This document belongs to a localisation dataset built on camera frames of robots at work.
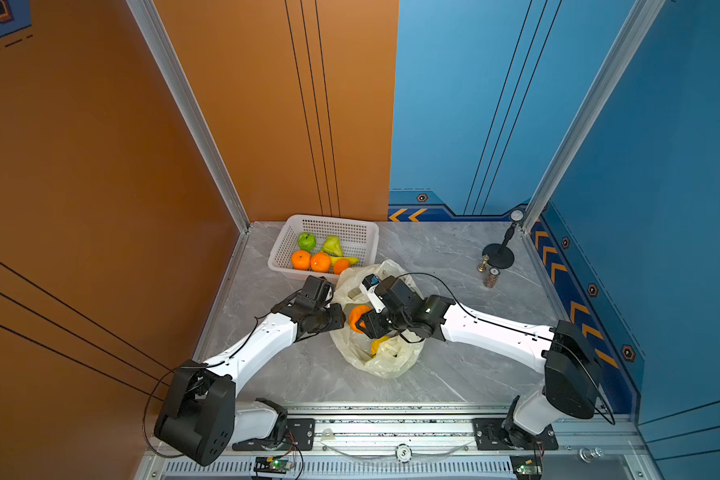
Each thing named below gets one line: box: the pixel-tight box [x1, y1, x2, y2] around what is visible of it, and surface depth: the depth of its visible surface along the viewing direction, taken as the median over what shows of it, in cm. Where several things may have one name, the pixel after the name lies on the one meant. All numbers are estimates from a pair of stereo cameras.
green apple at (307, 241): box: [298, 232, 317, 253], surface depth 111 cm
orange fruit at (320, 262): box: [310, 252, 331, 273], surface depth 104 cm
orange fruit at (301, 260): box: [291, 249, 311, 271], surface depth 105 cm
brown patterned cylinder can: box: [486, 267, 500, 288], surface depth 101 cm
